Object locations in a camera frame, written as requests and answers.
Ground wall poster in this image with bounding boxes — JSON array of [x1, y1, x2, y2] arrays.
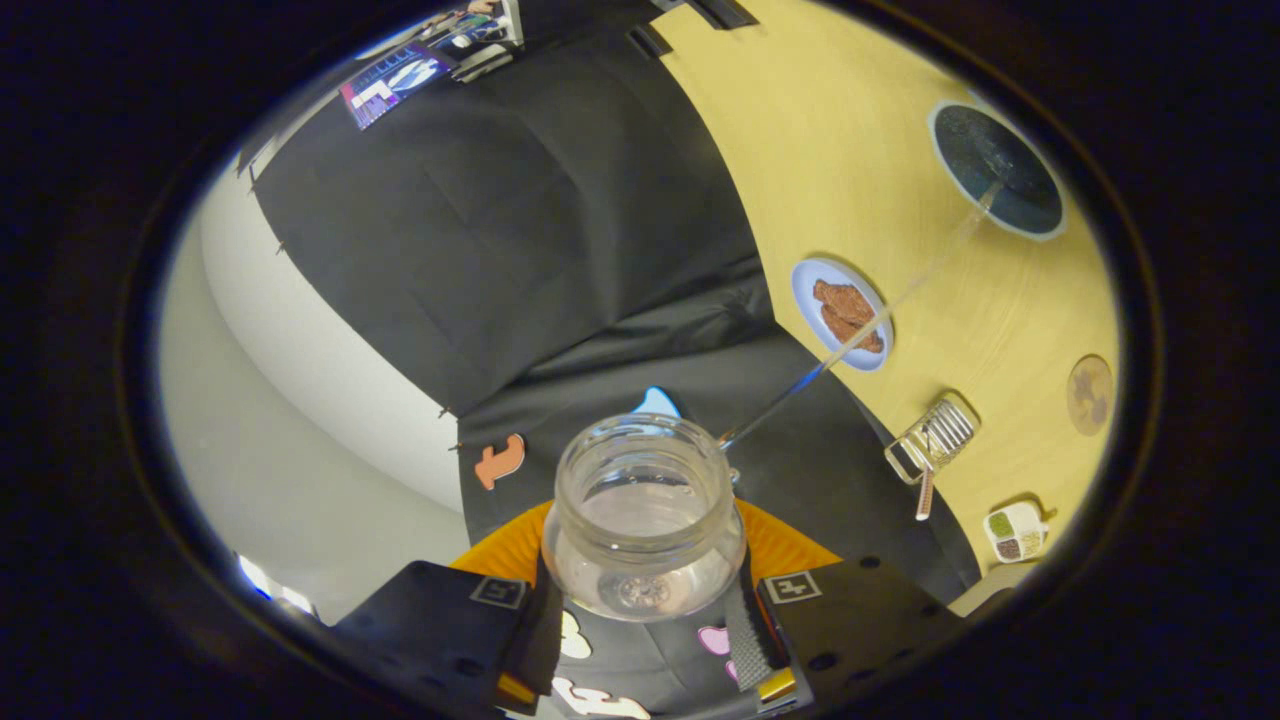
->
[[338, 40, 458, 132]]

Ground clear juice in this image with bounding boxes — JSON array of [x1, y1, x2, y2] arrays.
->
[[718, 182, 1003, 449]]

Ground black backdrop cloth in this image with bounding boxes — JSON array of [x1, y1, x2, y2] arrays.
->
[[238, 0, 983, 720]]

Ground round brown coaster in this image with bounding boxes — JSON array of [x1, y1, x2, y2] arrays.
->
[[1065, 354, 1115, 438]]

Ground dark cup with pale rim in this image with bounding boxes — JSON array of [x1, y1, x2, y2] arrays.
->
[[927, 99, 1070, 242]]

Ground clear glass bottle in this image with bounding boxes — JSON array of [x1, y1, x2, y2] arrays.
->
[[540, 412, 749, 624]]

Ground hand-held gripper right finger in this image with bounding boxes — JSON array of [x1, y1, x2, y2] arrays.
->
[[722, 498, 967, 717]]

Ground brown food pieces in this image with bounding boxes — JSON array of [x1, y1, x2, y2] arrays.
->
[[812, 279, 885, 354]]

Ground beige chair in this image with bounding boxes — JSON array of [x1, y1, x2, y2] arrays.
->
[[946, 561, 1043, 618]]

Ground yellow wooden table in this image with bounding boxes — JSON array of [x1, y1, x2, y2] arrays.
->
[[650, 0, 1123, 601]]

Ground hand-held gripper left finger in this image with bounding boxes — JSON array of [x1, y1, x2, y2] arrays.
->
[[335, 498, 564, 717]]

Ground cluttered shelf items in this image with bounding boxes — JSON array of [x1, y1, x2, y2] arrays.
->
[[420, 0, 527, 83]]

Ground white divided dish with grains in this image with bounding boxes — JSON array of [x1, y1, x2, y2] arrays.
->
[[984, 500, 1051, 564]]

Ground blue plate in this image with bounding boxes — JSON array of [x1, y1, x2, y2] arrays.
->
[[791, 257, 894, 373]]

